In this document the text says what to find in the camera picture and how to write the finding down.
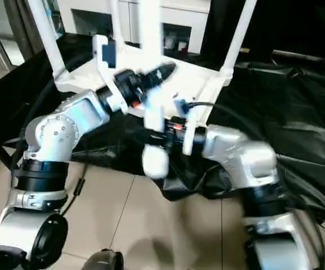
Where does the white plastic table top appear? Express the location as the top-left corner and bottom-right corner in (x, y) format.
(53, 40), (234, 127)

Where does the white plastic table leg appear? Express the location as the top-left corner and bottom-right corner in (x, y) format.
(139, 0), (171, 180)
(219, 0), (259, 77)
(26, 0), (68, 83)
(109, 0), (127, 48)

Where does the white glass-door cabinet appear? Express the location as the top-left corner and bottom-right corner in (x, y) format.
(57, 0), (211, 56)

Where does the grey curtain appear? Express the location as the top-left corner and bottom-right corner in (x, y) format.
(12, 0), (48, 59)

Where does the black shiny mat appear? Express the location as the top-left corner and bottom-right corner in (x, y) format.
(0, 32), (325, 217)

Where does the black robot foot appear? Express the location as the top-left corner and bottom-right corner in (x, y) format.
(82, 248), (126, 270)

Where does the long dark metal bar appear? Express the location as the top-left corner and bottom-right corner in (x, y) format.
(271, 48), (325, 65)

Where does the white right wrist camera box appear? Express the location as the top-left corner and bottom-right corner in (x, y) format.
(172, 93), (202, 156)

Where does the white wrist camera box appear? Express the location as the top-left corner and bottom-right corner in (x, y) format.
(91, 33), (135, 115)
(172, 93), (202, 156)

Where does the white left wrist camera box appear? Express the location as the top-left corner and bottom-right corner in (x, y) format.
(91, 33), (135, 115)

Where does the black table frame leg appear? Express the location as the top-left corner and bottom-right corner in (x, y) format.
(0, 139), (21, 171)

